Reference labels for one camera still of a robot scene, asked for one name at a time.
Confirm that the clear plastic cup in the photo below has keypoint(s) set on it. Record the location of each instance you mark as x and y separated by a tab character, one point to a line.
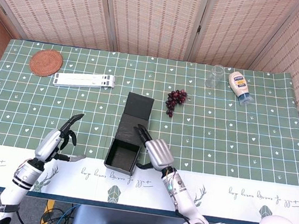
213	77

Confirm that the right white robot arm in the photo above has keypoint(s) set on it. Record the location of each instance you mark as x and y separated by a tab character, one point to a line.
206	223

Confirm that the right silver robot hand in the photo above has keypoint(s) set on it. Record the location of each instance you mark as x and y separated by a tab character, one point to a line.
157	152

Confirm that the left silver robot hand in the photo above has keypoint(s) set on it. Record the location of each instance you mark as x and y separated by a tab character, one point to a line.
53	143

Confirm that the round woven rattan coaster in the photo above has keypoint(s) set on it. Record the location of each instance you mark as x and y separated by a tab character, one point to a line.
45	63

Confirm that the mayonnaise squeeze bottle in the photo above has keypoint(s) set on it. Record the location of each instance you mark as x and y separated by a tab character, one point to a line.
238	84

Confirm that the bamboo folding screen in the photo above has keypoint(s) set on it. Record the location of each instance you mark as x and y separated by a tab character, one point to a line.
152	15

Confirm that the black cardboard folding box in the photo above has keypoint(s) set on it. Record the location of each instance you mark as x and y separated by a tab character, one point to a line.
131	131

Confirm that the bunch of dark red grapes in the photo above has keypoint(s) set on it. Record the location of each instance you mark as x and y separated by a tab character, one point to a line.
175	97

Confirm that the green checked deer tablecloth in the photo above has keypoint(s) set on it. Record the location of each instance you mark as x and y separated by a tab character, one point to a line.
246	136

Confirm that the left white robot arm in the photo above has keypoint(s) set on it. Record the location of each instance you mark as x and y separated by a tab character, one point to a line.
10	190

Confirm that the white folded laptop stand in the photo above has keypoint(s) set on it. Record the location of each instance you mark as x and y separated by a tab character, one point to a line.
84	80

